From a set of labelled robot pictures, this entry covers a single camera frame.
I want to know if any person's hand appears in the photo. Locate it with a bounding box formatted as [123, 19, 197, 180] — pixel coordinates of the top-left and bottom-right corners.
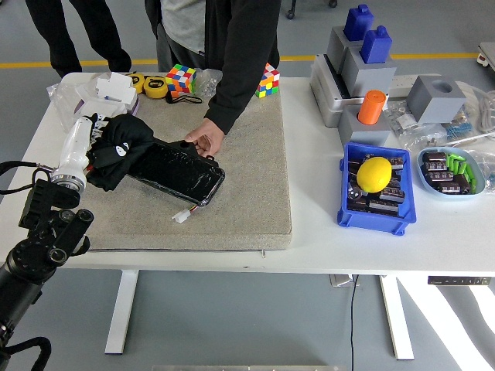
[184, 118, 226, 158]

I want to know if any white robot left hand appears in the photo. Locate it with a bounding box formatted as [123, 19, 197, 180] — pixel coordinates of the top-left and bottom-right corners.
[53, 112, 109, 181]

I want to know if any glossy black panel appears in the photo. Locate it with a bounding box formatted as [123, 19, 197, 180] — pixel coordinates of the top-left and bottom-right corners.
[125, 139, 226, 208]

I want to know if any black rag with white marks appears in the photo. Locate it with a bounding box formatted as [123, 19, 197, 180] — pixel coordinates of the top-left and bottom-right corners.
[85, 114, 155, 192]

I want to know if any black table control panel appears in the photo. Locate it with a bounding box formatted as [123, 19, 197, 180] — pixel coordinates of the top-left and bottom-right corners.
[427, 276, 492, 287]

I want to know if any clear plastic bag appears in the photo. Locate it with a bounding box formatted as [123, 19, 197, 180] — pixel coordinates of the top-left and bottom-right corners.
[469, 148, 495, 195]
[46, 79, 97, 133]

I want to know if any clear bag of screws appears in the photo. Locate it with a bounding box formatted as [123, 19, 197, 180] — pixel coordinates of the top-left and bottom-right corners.
[193, 68, 224, 98]

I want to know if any grey-brown mat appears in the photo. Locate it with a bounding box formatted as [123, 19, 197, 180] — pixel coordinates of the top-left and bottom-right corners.
[77, 92, 293, 252]

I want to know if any colourful puzzle cube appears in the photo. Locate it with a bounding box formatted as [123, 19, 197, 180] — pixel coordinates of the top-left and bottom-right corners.
[254, 61, 281, 99]
[165, 63, 197, 98]

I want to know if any yellow tape measure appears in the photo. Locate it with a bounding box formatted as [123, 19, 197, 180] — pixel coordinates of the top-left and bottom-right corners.
[126, 71, 147, 94]
[142, 75, 169, 100]

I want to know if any person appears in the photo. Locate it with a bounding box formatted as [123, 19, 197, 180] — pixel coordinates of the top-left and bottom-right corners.
[143, 0, 282, 135]
[25, 0, 132, 78]

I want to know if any light grey plastic case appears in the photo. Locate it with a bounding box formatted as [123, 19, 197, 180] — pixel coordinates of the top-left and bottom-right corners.
[309, 53, 387, 128]

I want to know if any black chair caster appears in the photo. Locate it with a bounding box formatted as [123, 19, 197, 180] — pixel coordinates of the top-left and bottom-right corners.
[285, 0, 338, 20]

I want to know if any orange cylinder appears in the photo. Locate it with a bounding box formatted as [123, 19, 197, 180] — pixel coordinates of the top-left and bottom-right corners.
[357, 90, 389, 126]

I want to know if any white table leg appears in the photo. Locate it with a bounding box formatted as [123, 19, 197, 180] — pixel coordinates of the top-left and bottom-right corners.
[378, 274, 415, 361]
[104, 270, 139, 355]

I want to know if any yellow lemon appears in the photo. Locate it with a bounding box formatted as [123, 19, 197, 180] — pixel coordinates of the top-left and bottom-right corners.
[356, 156, 393, 193]

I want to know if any blue plastic bottle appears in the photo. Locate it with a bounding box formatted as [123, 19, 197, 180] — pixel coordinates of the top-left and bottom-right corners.
[343, 4, 375, 42]
[360, 26, 394, 65]

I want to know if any silver box under table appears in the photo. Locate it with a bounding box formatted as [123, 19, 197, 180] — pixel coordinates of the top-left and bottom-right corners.
[329, 274, 361, 288]

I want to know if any clear bag of metal parts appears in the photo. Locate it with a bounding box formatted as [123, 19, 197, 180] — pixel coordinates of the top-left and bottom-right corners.
[384, 99, 449, 152]

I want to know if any white power strip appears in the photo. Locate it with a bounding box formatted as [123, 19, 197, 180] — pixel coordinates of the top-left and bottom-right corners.
[387, 73, 442, 97]

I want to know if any blue plastic bin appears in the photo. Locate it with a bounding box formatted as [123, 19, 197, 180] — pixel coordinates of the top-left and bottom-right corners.
[336, 141, 418, 237]

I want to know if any grey block with round hole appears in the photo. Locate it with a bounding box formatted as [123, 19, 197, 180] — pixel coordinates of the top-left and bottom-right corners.
[406, 75, 468, 124]

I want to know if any light blue oval tray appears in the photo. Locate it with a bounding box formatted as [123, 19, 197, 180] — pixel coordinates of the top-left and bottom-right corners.
[416, 146, 486, 201]

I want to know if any bag of blue resistors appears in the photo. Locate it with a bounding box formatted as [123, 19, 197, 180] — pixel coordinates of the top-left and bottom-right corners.
[444, 110, 477, 143]

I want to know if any white thin rod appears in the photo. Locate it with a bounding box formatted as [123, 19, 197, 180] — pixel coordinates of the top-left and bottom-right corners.
[450, 130, 495, 146]

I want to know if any white cart with red part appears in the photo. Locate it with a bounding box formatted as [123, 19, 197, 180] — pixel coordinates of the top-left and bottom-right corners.
[477, 41, 495, 74]

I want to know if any black wrist strap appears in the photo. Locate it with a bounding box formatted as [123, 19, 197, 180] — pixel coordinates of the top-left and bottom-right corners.
[166, 92, 203, 105]

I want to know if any white flat switch box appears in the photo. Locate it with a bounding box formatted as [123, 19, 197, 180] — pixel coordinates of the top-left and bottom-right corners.
[77, 98, 129, 118]

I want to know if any white connector plug with wires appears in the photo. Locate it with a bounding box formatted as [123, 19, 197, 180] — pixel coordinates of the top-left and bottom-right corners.
[172, 206, 202, 224]

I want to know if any black power cable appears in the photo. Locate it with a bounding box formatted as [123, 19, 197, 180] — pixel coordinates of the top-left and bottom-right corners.
[349, 274, 357, 371]

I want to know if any white cable bundle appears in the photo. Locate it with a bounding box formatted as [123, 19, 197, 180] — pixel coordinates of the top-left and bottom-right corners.
[455, 80, 495, 134]

